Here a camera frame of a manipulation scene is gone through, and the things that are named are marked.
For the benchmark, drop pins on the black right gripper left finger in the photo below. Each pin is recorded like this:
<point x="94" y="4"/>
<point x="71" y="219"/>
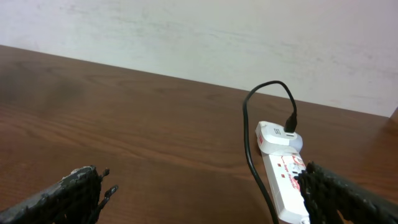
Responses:
<point x="75" y="199"/>

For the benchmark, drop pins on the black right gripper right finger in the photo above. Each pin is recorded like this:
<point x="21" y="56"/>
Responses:
<point x="329" y="198"/>

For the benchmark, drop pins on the white USB charger adapter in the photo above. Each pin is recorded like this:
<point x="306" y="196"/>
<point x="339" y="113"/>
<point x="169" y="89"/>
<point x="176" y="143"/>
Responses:
<point x="273" y="140"/>

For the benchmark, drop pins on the white power strip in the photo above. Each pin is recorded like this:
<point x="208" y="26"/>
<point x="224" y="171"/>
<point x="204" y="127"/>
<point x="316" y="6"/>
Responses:
<point x="282" y="172"/>

